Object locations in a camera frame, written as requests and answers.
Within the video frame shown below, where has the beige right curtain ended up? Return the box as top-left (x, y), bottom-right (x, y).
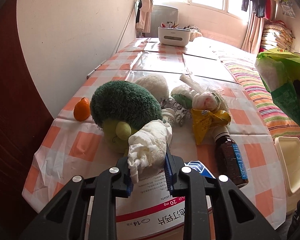
top-left (241, 13), bottom-right (264, 55)

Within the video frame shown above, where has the orange peel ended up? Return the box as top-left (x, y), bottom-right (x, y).
top-left (73, 97), bottom-right (90, 121)

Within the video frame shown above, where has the white tissue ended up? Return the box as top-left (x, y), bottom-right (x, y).
top-left (127, 120), bottom-right (172, 184)

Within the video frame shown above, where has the yellow snack wrapper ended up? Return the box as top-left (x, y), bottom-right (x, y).
top-left (191, 109), bottom-right (231, 145)

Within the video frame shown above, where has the floral covered stool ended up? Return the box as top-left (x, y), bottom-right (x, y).
top-left (186, 25), bottom-right (203, 42)

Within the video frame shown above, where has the orange checkered tablecloth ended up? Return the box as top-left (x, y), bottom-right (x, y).
top-left (22, 38), bottom-right (286, 239)

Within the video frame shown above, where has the green broccoli plush toy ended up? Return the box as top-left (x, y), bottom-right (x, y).
top-left (90, 80), bottom-right (162, 154)

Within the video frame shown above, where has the white red medicine box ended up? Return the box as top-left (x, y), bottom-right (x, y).
top-left (90, 160), bottom-right (217, 240)

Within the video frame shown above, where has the stack of folded quilts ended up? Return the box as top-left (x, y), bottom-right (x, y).
top-left (260, 20), bottom-right (295, 51)

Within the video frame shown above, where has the white pill bottle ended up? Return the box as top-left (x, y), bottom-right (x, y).
top-left (161, 108), bottom-right (175, 127)

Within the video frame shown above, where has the cream plastic trash bin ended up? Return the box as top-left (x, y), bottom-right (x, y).
top-left (274, 137), bottom-right (300, 215)

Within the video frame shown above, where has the brown syrup bottle blue label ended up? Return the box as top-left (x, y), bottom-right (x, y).
top-left (212, 126), bottom-right (249, 188)

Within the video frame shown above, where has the striped colourful bedspread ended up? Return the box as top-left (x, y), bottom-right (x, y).
top-left (190, 37), bottom-right (300, 139)

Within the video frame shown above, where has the grey air cooler appliance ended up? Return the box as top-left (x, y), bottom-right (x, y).
top-left (145, 5), bottom-right (179, 37)

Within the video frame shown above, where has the beige curtain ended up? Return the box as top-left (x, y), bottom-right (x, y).
top-left (241, 13), bottom-right (264, 55)
top-left (135, 0), bottom-right (153, 33)

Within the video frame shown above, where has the silver pill blister pack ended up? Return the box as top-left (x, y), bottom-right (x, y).
top-left (161, 98), bottom-right (191, 127)

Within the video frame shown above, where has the beige left curtain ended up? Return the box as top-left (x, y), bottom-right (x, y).
top-left (135, 0), bottom-right (153, 33)

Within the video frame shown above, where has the plastic bag with wrappers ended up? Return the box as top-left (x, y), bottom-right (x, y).
top-left (171, 74), bottom-right (229, 113)

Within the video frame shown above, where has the white desk organizer box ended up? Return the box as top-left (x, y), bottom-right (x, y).
top-left (158, 27), bottom-right (191, 47)

